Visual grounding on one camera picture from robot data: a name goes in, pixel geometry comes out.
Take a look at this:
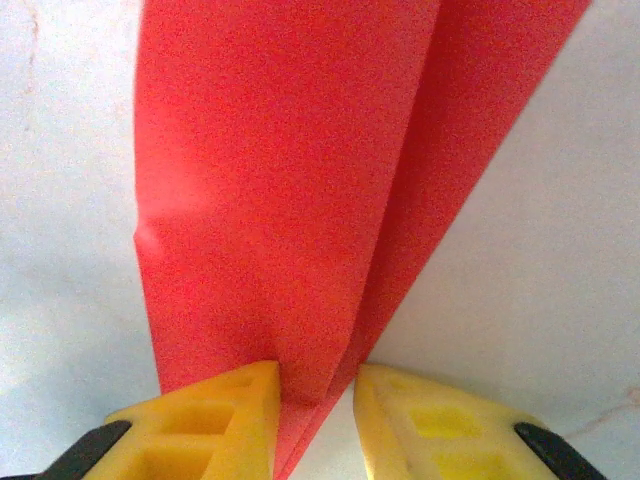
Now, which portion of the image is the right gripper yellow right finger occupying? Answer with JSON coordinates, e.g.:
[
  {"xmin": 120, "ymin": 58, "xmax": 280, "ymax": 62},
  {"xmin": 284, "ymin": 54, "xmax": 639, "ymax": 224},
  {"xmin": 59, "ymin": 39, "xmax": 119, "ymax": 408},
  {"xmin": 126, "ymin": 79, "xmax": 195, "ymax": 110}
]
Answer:
[{"xmin": 351, "ymin": 362, "xmax": 609, "ymax": 480}]

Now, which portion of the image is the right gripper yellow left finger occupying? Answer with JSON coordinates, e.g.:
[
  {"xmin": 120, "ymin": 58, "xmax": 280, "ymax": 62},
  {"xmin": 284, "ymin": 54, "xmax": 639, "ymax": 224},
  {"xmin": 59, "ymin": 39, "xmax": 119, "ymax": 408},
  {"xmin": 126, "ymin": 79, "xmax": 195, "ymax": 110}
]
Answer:
[{"xmin": 37, "ymin": 360, "xmax": 283, "ymax": 480}]

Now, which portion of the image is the red square paper sheet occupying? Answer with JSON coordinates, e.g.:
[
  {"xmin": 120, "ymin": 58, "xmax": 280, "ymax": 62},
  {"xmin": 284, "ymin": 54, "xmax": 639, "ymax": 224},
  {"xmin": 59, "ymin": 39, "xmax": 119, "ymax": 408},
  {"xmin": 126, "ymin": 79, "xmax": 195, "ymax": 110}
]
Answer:
[{"xmin": 132, "ymin": 0, "xmax": 595, "ymax": 480}]

